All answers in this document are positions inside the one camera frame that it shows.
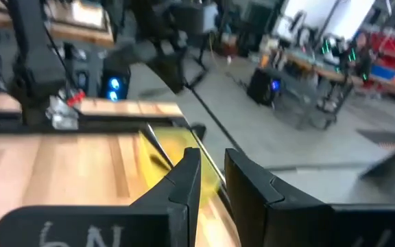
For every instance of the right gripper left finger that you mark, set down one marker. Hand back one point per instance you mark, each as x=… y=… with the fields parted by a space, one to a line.
x=115 y=230

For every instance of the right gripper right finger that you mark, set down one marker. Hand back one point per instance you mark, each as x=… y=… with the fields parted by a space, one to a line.
x=321 y=226

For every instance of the black floor mat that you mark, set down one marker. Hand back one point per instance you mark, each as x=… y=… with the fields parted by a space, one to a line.
x=382 y=137

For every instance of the yellow translucent plastic bin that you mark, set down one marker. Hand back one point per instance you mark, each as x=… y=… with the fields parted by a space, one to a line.
x=177 y=140

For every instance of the small red clip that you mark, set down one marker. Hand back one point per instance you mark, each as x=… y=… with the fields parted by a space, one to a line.
x=75 y=98

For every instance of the black computer tower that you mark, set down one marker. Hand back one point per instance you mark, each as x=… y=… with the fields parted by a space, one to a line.
x=115 y=73
x=261 y=89

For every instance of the wooden top workbench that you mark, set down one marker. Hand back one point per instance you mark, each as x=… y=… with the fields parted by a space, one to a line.
x=328 y=73

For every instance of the blue storage crate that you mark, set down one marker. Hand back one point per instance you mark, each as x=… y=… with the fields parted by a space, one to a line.
x=381 y=73

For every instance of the person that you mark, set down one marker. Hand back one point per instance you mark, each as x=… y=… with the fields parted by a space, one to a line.
x=363 y=55

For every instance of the black robot with green lights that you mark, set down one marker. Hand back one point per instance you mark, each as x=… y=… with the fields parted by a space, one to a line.
x=334 y=48

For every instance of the red shelving rack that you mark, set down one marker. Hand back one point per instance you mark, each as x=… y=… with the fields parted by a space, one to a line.
x=393 y=48

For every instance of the black aluminium table frame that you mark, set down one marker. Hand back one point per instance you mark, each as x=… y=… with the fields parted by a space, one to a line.
x=115 y=121

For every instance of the silver mounting bracket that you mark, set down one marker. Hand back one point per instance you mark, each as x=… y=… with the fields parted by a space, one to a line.
x=62 y=118

